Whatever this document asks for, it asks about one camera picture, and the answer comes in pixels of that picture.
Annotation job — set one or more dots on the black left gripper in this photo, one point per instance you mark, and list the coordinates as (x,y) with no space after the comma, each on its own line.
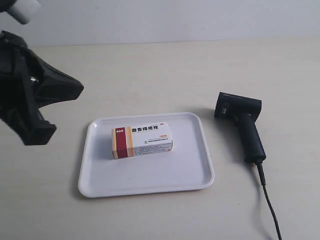
(18,64)

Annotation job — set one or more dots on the white red medicine box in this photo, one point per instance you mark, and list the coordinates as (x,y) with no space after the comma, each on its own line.
(151,138)

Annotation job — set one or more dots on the black barcode scanner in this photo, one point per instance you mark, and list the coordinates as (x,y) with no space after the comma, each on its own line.
(243,112)

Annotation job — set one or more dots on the white plastic tray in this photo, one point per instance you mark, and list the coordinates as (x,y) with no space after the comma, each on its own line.
(187,167)

